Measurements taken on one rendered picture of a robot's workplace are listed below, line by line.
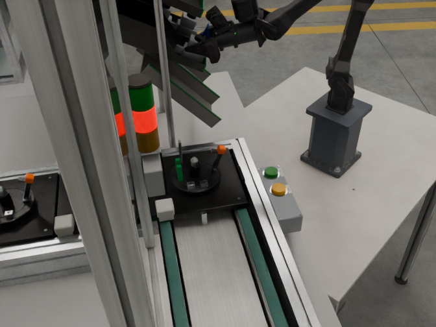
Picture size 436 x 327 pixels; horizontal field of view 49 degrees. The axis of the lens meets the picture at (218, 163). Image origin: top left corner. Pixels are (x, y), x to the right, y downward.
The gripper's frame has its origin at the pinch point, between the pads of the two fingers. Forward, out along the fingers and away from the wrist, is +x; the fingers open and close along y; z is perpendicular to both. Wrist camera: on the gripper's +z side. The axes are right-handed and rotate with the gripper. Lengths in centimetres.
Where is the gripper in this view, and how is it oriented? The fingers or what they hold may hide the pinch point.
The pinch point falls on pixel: (197, 43)
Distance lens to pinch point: 138.0
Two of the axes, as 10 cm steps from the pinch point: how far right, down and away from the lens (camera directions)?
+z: -2.7, -7.7, -5.8
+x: -9.6, 1.6, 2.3
